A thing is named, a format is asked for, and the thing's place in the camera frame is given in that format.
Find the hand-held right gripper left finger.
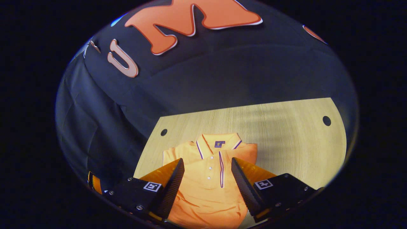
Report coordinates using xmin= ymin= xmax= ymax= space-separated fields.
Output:
xmin=107 ymin=157 xmax=185 ymax=222

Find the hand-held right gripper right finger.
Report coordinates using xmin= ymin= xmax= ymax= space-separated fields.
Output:
xmin=231 ymin=157 xmax=325 ymax=223

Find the orange T-shirt with collar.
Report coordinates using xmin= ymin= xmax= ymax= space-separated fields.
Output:
xmin=162 ymin=133 xmax=258 ymax=229

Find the black backdrop cloth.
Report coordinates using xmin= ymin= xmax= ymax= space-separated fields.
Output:
xmin=55 ymin=0 xmax=360 ymax=191

